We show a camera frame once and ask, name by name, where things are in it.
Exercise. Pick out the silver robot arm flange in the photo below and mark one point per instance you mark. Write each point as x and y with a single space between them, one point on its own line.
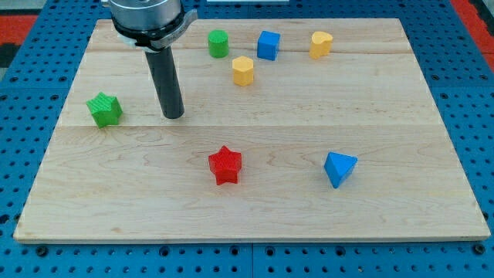
150 24

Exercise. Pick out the red star block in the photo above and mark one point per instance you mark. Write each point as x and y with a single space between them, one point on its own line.
225 165

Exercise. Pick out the green star block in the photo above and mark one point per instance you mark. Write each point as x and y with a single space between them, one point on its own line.
105 110

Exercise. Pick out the wooden board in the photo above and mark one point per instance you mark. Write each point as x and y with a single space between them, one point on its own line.
147 179

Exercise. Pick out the yellow hexagon block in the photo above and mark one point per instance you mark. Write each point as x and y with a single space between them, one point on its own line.
243 70

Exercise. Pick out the blue cube block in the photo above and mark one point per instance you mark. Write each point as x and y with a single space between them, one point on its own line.
268 45

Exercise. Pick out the blue triangular block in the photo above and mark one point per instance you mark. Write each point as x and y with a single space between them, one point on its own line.
339 167

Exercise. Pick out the green cylinder block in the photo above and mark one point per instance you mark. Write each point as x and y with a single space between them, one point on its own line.
218 43

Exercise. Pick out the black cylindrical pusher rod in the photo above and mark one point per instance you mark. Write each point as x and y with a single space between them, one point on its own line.
164 76

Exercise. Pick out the yellow heart block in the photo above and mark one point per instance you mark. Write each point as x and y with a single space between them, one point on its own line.
321 43

